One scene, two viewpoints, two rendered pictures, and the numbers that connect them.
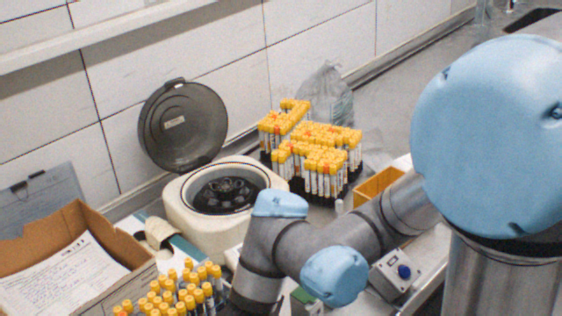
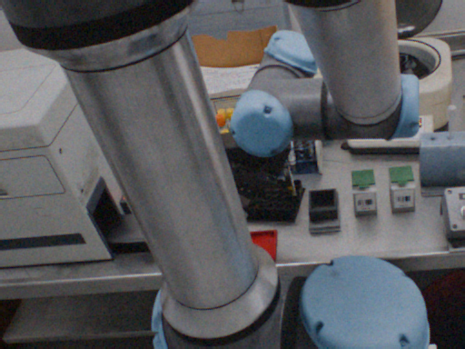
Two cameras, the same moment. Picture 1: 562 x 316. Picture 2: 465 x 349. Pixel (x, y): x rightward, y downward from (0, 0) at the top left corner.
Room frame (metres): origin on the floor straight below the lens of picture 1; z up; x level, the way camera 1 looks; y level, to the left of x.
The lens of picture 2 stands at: (0.18, -0.49, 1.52)
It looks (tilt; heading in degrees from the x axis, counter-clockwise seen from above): 40 degrees down; 52
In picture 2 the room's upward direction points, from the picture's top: 11 degrees counter-clockwise
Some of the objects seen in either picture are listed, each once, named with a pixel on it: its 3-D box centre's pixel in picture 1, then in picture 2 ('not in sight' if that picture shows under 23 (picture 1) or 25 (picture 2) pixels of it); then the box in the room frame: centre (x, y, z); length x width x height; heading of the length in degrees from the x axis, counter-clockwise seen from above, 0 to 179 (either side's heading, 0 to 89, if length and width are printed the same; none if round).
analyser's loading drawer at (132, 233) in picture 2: not in sight; (146, 222); (0.40, 0.22, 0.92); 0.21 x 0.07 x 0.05; 133
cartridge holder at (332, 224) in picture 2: not in sight; (323, 206); (0.64, 0.01, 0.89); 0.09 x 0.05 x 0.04; 43
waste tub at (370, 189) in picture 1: (394, 206); not in sight; (0.94, -0.25, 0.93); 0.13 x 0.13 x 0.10; 39
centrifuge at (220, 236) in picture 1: (233, 211); (391, 89); (0.96, 0.11, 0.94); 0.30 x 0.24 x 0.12; 34
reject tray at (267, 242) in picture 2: not in sight; (256, 246); (0.51, 0.05, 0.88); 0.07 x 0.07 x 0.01; 43
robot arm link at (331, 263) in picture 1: (329, 257); (281, 111); (0.53, -0.06, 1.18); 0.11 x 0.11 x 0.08; 35
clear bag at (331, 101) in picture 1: (320, 96); not in sight; (1.43, -0.15, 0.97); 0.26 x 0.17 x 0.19; 149
